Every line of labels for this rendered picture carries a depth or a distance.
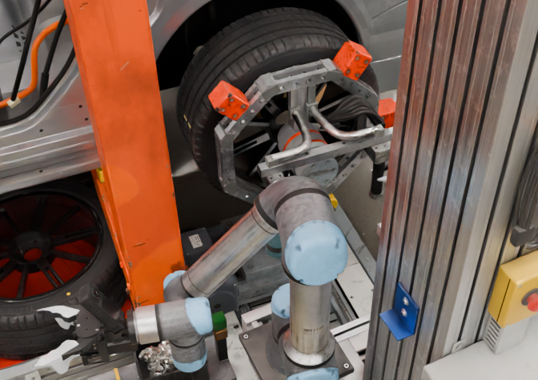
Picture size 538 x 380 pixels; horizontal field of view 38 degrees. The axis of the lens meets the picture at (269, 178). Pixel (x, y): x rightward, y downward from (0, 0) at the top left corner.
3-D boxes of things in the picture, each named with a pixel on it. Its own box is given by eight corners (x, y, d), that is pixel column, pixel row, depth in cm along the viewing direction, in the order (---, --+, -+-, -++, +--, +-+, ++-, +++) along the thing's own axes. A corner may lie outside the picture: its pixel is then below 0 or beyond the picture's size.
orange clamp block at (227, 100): (242, 90, 238) (221, 78, 232) (251, 106, 233) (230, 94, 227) (227, 107, 241) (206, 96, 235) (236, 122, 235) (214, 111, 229)
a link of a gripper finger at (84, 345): (67, 365, 150) (104, 338, 155) (66, 359, 149) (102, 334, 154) (53, 353, 153) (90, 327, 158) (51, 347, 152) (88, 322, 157)
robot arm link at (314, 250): (325, 343, 190) (333, 183, 152) (340, 398, 179) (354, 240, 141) (276, 352, 188) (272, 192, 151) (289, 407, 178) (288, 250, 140)
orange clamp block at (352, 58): (346, 68, 248) (363, 45, 244) (357, 82, 243) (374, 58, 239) (330, 62, 244) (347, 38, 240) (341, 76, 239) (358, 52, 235)
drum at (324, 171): (313, 143, 264) (314, 110, 254) (340, 184, 249) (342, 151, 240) (274, 154, 260) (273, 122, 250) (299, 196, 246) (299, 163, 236)
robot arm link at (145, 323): (155, 323, 154) (153, 294, 161) (132, 327, 154) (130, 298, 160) (160, 349, 159) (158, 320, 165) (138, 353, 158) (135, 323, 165)
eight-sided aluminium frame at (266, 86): (363, 171, 283) (375, 45, 245) (371, 183, 278) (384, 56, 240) (220, 213, 269) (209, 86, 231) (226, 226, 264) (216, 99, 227)
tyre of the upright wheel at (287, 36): (248, -28, 240) (138, 133, 266) (277, 10, 225) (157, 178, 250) (385, 48, 282) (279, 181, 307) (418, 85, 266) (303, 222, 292)
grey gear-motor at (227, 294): (209, 257, 320) (202, 197, 295) (244, 337, 292) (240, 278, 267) (166, 270, 315) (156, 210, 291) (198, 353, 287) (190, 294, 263)
